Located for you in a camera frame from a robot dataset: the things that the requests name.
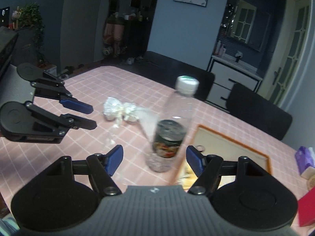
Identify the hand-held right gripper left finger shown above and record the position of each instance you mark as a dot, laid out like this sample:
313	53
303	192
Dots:
114	159

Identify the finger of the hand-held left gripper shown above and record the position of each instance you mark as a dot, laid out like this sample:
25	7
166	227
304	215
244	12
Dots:
76	105
81	125

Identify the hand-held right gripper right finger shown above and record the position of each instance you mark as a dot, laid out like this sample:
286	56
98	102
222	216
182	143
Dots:
195	161

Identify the orange storage box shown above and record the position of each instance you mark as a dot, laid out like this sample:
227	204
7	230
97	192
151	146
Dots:
221	152

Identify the white plastic bag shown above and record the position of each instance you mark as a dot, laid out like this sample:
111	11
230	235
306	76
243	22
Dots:
113	108

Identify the clear plastic bottle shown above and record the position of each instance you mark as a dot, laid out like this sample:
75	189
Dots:
172	113

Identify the pink checked tablecloth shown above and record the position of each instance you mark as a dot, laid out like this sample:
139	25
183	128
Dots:
81	86

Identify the dark sideboard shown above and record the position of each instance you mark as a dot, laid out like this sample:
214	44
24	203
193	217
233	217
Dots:
27	44

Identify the pink hanging clothes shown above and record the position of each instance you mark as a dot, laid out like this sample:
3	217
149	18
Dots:
113	34

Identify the black chair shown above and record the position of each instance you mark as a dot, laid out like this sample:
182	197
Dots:
177	68
258	110

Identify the white cabinet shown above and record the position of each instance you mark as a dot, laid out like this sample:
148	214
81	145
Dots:
233	78

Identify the dark cabinet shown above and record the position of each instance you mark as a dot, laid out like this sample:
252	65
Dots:
140	39

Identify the green potted plant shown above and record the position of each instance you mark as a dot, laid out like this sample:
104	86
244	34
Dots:
32	19

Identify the dark screen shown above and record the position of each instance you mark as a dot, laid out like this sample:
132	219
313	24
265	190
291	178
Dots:
4	14

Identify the purple tissue pack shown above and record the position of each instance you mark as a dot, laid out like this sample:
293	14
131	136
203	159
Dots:
305	157

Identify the striped cloth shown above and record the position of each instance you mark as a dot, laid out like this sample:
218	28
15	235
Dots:
7	227

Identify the pink toiletry bottle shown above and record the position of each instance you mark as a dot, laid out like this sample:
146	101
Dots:
219	48

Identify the small wooden speaker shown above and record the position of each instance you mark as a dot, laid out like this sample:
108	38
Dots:
311	180

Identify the pink box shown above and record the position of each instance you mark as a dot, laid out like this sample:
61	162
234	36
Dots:
307	209

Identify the white glass panel door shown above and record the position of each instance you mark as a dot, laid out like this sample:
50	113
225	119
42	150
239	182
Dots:
292	54

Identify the wall mirror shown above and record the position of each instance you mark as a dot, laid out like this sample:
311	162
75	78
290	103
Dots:
243	24

